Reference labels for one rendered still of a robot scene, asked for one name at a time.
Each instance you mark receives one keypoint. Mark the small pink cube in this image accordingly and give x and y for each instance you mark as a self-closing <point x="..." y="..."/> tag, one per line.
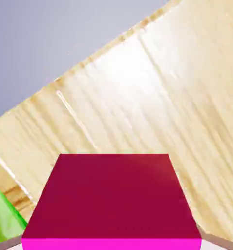
<point x="112" y="199"/>

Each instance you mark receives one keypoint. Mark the large green box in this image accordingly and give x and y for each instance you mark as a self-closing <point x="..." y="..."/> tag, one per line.
<point x="3" y="218"/>

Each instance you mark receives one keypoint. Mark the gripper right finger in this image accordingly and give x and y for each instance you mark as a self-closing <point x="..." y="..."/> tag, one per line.
<point x="216" y="245"/>

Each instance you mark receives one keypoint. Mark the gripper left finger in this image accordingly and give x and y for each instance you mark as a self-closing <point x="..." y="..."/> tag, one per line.
<point x="8" y="246"/>

